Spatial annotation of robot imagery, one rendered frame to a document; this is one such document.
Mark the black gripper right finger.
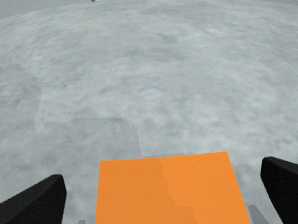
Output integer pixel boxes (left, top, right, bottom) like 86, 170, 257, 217
259, 156, 298, 224

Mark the orange block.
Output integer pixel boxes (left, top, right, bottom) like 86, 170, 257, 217
96, 151, 250, 224

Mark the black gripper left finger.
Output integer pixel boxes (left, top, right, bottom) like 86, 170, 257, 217
0, 175, 68, 224

